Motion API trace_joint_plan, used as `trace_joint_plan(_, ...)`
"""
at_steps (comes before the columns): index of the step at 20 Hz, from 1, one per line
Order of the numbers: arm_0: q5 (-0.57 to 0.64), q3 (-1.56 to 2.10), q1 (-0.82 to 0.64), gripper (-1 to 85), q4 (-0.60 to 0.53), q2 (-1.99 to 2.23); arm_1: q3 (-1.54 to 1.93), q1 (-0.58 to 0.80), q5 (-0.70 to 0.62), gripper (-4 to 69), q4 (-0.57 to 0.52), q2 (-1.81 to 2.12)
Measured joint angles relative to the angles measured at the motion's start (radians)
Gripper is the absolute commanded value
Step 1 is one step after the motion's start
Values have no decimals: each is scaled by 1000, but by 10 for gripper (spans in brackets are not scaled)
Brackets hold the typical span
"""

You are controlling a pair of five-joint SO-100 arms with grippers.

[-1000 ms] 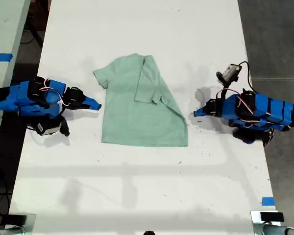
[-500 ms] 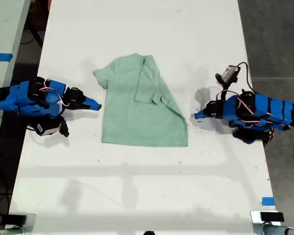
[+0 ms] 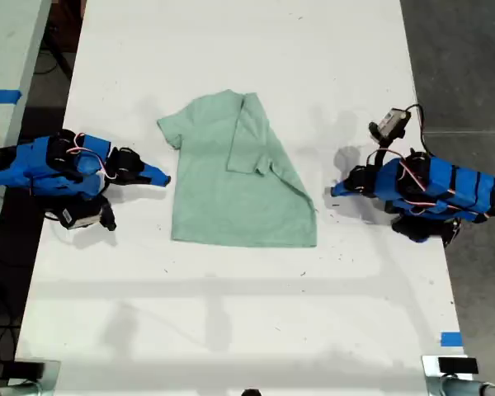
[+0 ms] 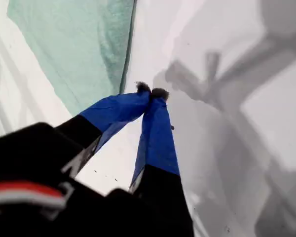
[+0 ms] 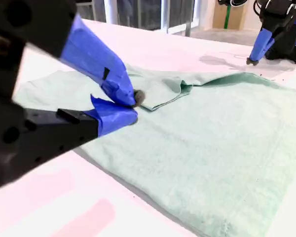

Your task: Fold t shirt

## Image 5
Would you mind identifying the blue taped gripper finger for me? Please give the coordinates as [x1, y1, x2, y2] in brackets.
[258, 38, 276, 62]
[246, 28, 272, 66]
[0, 0, 146, 109]
[24, 94, 139, 171]

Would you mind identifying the pale green T-shirt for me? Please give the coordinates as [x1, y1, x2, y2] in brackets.
[14, 64, 296, 237]

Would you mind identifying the brown cardboard panel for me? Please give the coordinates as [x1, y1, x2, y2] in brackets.
[212, 0, 248, 31]

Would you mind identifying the green pole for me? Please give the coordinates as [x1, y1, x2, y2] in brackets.
[223, 4, 232, 29]

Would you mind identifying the black cable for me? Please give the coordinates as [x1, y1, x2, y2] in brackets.
[216, 0, 248, 7]

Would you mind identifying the white window frame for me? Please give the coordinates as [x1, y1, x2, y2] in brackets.
[106, 0, 203, 35]

